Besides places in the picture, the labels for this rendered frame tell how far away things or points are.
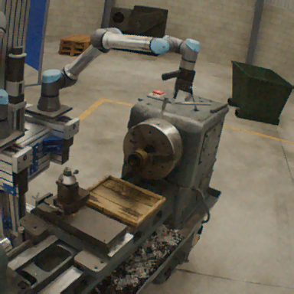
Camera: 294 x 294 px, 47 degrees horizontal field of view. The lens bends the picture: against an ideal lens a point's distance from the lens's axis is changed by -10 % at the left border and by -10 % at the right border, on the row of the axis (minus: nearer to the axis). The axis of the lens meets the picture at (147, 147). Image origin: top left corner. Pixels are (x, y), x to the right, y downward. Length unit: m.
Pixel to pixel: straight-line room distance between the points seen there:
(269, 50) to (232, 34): 1.31
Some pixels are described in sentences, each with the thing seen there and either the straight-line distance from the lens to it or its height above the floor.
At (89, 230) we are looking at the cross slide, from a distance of 1.53.
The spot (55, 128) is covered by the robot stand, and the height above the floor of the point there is 1.08.
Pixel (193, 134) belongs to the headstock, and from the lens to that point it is 2.01.
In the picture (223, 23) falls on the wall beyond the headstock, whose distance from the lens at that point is 11.72.
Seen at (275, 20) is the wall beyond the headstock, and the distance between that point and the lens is 11.83.
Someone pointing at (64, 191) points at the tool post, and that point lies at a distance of 1.56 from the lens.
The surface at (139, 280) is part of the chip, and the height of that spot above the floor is 0.55.
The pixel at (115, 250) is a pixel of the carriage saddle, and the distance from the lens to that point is 1.52.
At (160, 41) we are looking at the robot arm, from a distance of 1.70.
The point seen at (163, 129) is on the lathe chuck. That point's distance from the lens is 1.93.
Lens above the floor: 1.93
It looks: 24 degrees down
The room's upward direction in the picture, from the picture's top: 9 degrees clockwise
